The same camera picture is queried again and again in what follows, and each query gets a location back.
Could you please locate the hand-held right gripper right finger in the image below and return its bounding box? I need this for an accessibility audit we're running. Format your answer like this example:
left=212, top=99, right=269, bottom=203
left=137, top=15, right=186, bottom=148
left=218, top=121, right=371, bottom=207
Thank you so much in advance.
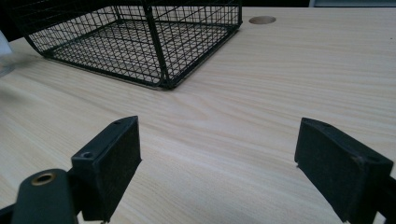
left=294, top=117, right=395, bottom=224

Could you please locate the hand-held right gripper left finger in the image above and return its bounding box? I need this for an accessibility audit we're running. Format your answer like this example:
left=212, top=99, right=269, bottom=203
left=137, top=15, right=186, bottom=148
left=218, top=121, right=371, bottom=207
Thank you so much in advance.
left=70, top=115, right=143, bottom=223

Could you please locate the clear plastic item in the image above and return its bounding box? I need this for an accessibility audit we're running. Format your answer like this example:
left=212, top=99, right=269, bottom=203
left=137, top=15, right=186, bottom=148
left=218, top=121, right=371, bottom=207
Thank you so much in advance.
left=0, top=30, right=16, bottom=77

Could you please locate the black wire mesh basket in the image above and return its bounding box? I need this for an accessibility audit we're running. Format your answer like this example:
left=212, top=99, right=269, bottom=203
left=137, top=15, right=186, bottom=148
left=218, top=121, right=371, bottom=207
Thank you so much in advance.
left=6, top=0, right=244, bottom=91

